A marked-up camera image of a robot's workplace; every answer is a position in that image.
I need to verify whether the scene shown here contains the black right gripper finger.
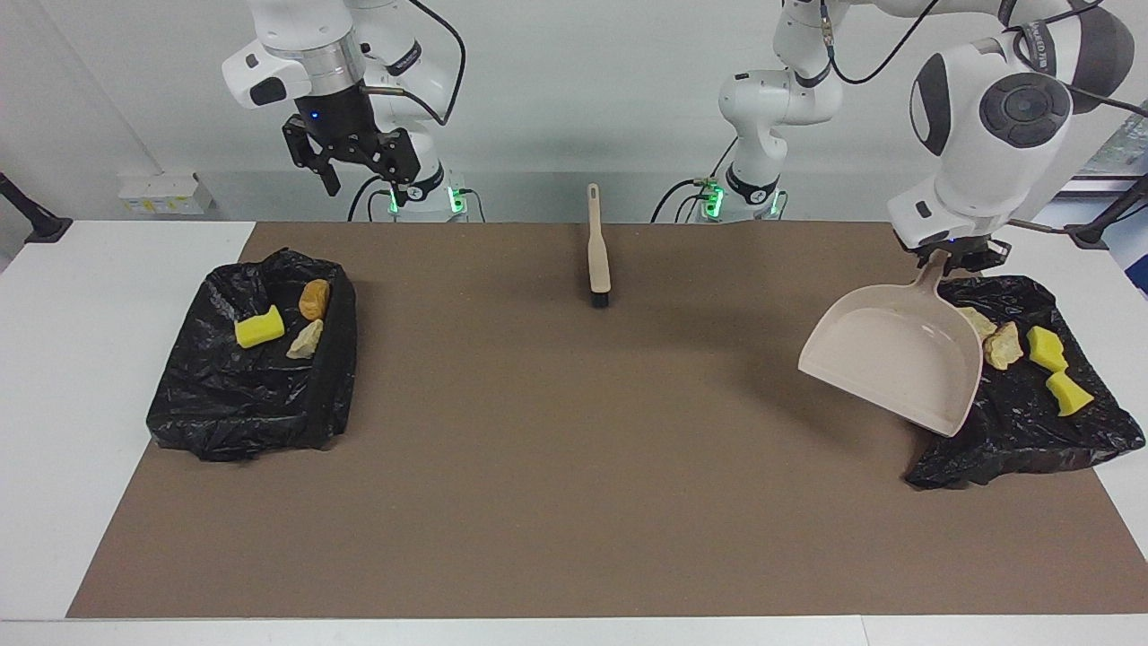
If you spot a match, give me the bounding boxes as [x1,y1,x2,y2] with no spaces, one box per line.
[363,151,415,186]
[287,139,342,196]

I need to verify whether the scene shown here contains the beige plastic dustpan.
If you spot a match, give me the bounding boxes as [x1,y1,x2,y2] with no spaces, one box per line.
[797,249,985,439]

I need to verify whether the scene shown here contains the green and yellow sponge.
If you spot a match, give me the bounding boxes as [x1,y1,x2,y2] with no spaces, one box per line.
[1027,326,1070,373]

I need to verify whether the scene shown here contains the yellow sponge piece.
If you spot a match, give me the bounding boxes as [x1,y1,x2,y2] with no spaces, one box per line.
[1045,370,1096,418]
[234,305,286,349]

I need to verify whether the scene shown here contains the beige hand brush black bristles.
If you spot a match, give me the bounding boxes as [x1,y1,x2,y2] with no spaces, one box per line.
[586,183,612,309]

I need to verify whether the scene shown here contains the black trash bag bin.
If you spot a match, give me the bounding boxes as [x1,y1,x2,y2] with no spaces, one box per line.
[146,248,358,463]
[904,274,1147,491]

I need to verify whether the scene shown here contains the printed grey board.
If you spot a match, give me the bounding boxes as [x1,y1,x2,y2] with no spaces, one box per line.
[1072,121,1148,297]

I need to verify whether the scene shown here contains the brown table mat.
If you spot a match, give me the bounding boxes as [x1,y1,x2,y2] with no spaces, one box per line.
[65,222,1148,620]

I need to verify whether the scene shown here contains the black base cable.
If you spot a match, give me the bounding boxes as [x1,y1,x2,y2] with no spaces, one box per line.
[650,178,718,223]
[348,173,396,223]

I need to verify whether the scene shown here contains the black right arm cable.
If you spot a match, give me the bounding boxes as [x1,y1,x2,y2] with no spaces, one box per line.
[359,0,467,127]

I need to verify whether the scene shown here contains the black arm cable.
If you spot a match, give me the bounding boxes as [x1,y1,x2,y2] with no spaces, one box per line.
[816,0,1148,236]
[359,0,467,127]

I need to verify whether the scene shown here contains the white wall socket box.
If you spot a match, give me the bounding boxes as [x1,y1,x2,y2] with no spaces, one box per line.
[118,172,216,216]

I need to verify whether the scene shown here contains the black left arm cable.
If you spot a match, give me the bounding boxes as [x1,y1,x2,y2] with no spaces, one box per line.
[816,0,1148,236]

